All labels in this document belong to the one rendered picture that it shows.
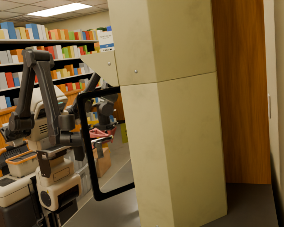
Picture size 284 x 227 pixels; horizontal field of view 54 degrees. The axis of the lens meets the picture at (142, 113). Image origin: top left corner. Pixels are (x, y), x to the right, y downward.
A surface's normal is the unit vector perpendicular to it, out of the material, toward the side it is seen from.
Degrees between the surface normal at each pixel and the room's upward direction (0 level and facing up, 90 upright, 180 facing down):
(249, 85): 90
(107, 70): 90
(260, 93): 90
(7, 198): 90
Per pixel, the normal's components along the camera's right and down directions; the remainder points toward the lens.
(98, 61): -0.34, 0.23
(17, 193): 0.80, 0.01
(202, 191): 0.41, 0.13
